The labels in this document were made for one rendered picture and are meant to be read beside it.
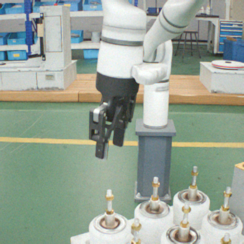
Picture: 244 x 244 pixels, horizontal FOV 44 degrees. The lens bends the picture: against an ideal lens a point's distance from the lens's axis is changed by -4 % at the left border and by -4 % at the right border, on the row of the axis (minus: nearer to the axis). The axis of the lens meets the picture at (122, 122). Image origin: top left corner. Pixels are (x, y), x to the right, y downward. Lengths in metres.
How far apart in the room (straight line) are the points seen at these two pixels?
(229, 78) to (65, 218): 1.94
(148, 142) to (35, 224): 0.51
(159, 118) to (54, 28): 1.77
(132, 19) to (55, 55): 2.29
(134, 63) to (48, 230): 0.77
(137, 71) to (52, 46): 2.29
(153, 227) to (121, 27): 0.47
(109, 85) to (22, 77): 2.33
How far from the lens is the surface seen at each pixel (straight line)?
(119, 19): 0.49
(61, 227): 1.14
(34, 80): 2.78
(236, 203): 0.93
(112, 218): 0.71
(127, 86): 0.51
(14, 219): 1.22
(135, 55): 0.50
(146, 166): 1.19
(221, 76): 2.70
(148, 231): 0.76
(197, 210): 0.81
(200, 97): 2.62
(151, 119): 1.14
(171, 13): 0.88
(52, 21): 2.73
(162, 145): 1.15
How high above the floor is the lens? 0.70
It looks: 19 degrees down
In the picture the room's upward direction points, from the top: straight up
